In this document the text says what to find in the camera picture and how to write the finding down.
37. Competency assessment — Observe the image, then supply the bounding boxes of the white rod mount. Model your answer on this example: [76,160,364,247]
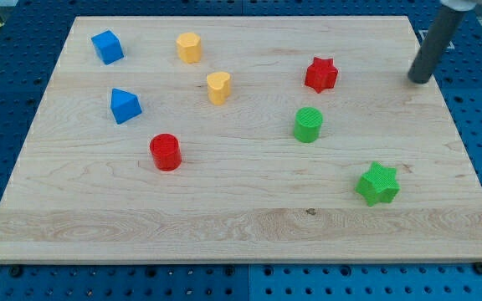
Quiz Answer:
[440,0,482,11]

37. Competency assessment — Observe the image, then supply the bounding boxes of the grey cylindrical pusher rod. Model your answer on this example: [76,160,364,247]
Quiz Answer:
[408,5,465,84]

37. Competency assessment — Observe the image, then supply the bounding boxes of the red star block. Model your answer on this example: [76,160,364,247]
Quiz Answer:
[305,57,339,94]

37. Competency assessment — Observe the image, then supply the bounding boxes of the green star block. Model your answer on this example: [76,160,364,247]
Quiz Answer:
[355,161,400,207]

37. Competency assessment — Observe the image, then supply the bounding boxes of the wooden board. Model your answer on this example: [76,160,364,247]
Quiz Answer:
[0,16,482,264]

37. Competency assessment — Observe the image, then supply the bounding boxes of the green cylinder block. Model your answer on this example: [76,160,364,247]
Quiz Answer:
[293,107,323,143]

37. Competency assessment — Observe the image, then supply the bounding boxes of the yellow heart block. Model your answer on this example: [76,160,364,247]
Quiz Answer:
[207,71,231,105]

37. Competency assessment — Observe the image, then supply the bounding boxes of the yellow hexagon block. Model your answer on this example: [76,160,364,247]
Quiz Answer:
[176,32,203,64]

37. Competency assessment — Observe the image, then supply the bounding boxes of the red cylinder block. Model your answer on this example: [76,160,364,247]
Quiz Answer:
[149,133,182,171]

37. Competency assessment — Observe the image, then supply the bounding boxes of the blue triangle block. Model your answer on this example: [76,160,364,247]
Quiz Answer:
[110,89,142,124]

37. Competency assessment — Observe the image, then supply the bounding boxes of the blue cube block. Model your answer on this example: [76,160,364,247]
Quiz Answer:
[91,30,124,64]

